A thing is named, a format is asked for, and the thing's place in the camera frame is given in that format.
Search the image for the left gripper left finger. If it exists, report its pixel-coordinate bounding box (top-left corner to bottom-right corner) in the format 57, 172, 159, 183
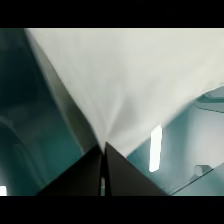
35, 143, 103, 197

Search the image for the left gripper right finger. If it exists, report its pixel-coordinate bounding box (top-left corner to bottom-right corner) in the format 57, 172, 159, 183
104, 141, 169, 197

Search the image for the white T-shirt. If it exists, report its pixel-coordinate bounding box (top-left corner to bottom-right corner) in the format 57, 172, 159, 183
24, 27, 224, 159

